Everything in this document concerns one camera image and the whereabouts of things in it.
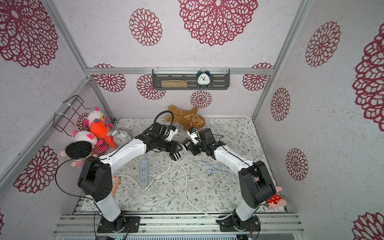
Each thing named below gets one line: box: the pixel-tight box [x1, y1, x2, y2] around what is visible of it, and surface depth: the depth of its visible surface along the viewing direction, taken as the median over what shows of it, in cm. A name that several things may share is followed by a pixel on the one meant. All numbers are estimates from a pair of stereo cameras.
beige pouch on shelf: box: [161, 80, 188, 88], surface depth 90 cm
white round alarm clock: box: [111, 130, 133, 146], surface depth 99 cm
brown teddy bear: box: [165, 104, 206, 132], surface depth 115 cm
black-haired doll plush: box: [60, 141, 93, 168], surface depth 79 cm
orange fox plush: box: [90, 120, 116, 150], surface depth 91 cm
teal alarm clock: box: [196, 70, 211, 88], surface depth 92 cm
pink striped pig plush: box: [73, 130, 108, 155], surface depth 87 cm
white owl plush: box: [83, 107, 109, 126], surface depth 97 cm
